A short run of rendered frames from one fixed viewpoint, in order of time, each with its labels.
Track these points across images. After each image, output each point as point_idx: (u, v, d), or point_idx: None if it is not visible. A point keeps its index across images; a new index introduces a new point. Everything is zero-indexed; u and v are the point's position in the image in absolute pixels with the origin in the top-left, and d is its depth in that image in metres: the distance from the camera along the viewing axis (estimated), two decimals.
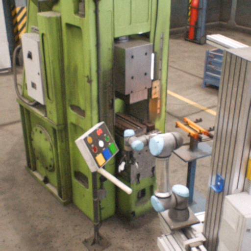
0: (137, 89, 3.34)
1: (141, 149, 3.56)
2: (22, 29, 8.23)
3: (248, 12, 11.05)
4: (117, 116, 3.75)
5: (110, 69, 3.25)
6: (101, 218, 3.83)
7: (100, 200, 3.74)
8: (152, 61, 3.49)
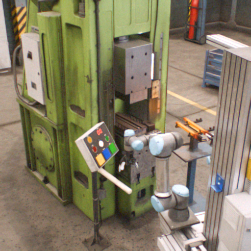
0: (137, 89, 3.34)
1: (141, 149, 3.56)
2: (22, 29, 8.23)
3: (248, 12, 11.05)
4: (117, 116, 3.75)
5: (110, 69, 3.25)
6: (101, 218, 3.83)
7: (100, 200, 3.74)
8: (152, 61, 3.49)
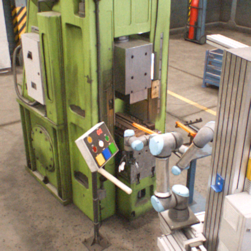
0: (137, 89, 3.34)
1: (141, 149, 3.56)
2: (22, 29, 8.23)
3: (248, 12, 11.05)
4: (117, 116, 3.75)
5: (110, 69, 3.25)
6: (101, 218, 3.83)
7: (100, 200, 3.74)
8: (152, 61, 3.49)
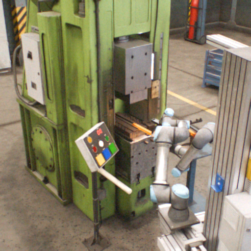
0: (137, 89, 3.34)
1: (141, 149, 3.56)
2: (22, 29, 8.23)
3: (248, 12, 11.05)
4: (117, 116, 3.75)
5: (110, 69, 3.25)
6: (101, 218, 3.83)
7: (100, 200, 3.74)
8: (152, 61, 3.49)
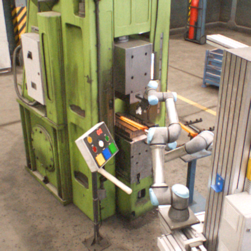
0: (137, 89, 3.34)
1: (141, 149, 3.56)
2: (22, 29, 8.23)
3: (248, 12, 11.05)
4: (117, 116, 3.75)
5: (110, 69, 3.25)
6: (101, 218, 3.83)
7: (100, 200, 3.74)
8: (152, 61, 3.49)
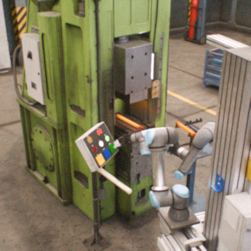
0: (137, 89, 3.34)
1: None
2: (22, 29, 8.23)
3: (248, 12, 11.05)
4: (117, 116, 3.75)
5: (110, 69, 3.25)
6: (101, 218, 3.83)
7: (100, 200, 3.74)
8: (152, 61, 3.49)
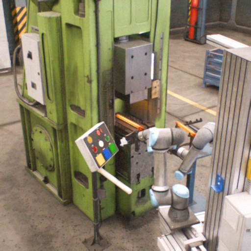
0: (137, 89, 3.34)
1: (141, 149, 3.56)
2: (22, 29, 8.23)
3: (248, 12, 11.05)
4: (117, 116, 3.75)
5: (110, 69, 3.25)
6: (101, 218, 3.83)
7: (100, 200, 3.74)
8: (152, 61, 3.49)
